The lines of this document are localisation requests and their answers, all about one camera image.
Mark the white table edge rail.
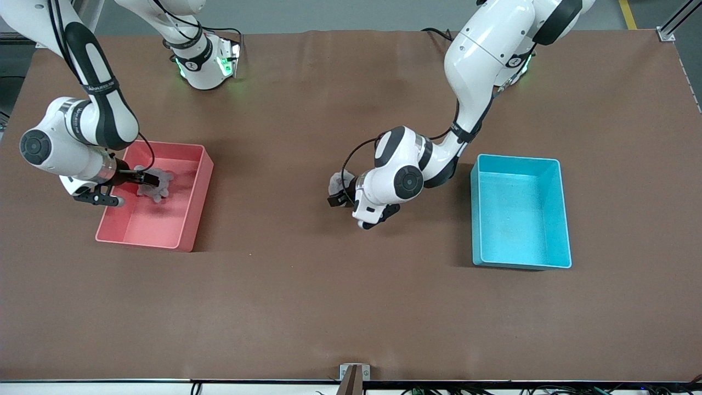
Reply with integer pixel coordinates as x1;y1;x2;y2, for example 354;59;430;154
0;379;702;395

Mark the brown table cover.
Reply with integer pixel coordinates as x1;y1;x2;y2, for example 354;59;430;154
0;29;702;383

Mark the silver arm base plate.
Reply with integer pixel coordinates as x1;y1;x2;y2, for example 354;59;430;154
218;39;242;78

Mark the blue plastic box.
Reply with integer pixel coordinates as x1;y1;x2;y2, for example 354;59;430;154
470;154;573;271

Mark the metal clamp bracket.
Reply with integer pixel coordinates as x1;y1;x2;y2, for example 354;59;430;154
339;363;371;395

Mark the grey plush toy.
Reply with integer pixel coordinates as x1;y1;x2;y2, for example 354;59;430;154
328;169;358;198
134;166;177;204

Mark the aluminium frame profile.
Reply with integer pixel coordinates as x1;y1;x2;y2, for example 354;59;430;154
657;0;702;43

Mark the pink plastic box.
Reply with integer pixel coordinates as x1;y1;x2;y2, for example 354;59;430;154
95;139;214;253

